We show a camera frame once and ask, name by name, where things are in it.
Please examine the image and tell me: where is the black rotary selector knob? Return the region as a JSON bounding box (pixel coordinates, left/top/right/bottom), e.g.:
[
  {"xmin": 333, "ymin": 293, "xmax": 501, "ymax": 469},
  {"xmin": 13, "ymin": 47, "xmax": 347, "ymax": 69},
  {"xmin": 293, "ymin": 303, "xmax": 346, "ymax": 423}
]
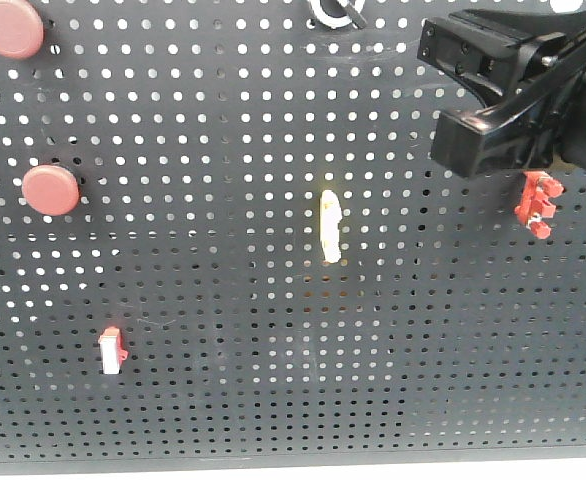
[{"xmin": 307, "ymin": 0, "xmax": 368, "ymax": 30}]

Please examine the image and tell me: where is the white red rocker switch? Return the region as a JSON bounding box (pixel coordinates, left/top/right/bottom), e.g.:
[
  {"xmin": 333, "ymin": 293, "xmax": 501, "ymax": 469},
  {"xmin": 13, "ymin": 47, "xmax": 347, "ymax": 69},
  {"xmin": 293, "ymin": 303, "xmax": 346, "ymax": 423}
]
[{"xmin": 98, "ymin": 327, "xmax": 128, "ymax": 375}]

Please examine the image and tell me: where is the red push button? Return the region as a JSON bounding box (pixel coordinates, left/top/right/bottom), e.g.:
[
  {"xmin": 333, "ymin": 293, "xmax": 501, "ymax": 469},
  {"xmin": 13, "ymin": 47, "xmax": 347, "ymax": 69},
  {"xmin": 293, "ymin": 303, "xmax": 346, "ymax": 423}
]
[
  {"xmin": 22, "ymin": 165, "xmax": 80, "ymax": 216},
  {"xmin": 0, "ymin": 0, "xmax": 44, "ymax": 60}
]

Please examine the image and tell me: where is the red toggle switch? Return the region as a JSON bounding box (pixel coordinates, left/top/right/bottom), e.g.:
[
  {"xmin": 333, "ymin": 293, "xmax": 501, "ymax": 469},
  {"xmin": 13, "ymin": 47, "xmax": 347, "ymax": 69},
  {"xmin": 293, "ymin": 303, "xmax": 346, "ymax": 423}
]
[{"xmin": 514, "ymin": 171, "xmax": 564, "ymax": 240}]

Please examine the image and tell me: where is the lower red push button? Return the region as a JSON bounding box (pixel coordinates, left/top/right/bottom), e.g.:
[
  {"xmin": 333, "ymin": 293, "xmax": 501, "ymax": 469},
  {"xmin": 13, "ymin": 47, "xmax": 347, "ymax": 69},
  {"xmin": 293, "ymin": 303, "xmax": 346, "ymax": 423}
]
[{"xmin": 22, "ymin": 165, "xmax": 80, "ymax": 216}]

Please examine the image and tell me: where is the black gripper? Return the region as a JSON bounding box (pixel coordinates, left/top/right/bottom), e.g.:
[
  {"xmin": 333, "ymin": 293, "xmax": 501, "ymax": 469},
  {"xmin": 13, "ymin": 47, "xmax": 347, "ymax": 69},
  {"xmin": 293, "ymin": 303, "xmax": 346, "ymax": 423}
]
[{"xmin": 418, "ymin": 9, "xmax": 586, "ymax": 178}]

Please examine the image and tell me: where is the black perforated pegboard panel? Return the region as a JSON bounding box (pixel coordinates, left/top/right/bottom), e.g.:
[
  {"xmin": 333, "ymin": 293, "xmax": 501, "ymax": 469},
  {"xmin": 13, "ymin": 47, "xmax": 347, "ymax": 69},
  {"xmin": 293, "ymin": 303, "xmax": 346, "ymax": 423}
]
[{"xmin": 0, "ymin": 1, "xmax": 586, "ymax": 474}]

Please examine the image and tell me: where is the upper red push button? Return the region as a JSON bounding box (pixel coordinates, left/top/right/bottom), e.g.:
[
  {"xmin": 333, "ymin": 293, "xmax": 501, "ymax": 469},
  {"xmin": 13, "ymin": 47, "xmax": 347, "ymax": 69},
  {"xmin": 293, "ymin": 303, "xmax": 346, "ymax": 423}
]
[{"xmin": 0, "ymin": 0, "xmax": 44, "ymax": 60}]

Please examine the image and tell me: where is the yellow toggle switch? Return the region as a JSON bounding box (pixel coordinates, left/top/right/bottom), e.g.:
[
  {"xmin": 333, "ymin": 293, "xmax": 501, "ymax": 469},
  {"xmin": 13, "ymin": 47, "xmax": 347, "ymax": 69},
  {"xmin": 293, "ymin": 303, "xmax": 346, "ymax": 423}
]
[{"xmin": 319, "ymin": 189, "xmax": 343, "ymax": 264}]

